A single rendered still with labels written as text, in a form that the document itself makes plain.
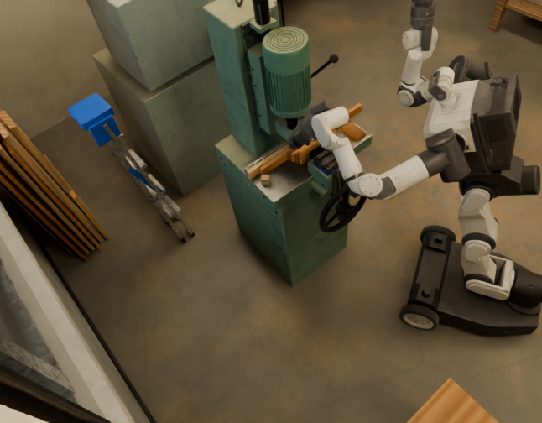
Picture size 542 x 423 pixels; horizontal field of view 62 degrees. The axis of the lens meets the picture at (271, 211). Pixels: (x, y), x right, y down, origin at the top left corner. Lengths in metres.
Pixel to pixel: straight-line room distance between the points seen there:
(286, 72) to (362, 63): 2.46
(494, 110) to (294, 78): 0.70
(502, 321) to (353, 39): 2.80
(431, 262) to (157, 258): 1.69
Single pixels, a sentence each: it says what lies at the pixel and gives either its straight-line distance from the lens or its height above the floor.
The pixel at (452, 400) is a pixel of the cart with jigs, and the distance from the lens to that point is 2.06.
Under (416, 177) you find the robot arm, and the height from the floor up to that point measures 1.30.
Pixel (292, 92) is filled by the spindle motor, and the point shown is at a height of 1.33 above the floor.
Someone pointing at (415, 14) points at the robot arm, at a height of 1.48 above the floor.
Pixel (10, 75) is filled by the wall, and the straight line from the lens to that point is 4.00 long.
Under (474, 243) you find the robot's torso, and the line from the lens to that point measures 2.23.
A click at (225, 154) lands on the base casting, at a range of 2.34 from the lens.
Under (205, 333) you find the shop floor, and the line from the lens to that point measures 2.72.
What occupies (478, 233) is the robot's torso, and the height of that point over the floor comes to 0.69.
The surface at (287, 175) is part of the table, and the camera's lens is 2.06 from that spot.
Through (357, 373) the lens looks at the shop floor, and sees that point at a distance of 2.58.
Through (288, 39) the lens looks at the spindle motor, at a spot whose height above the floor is 1.50.
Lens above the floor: 2.48
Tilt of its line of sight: 54 degrees down
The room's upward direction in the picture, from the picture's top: 10 degrees counter-clockwise
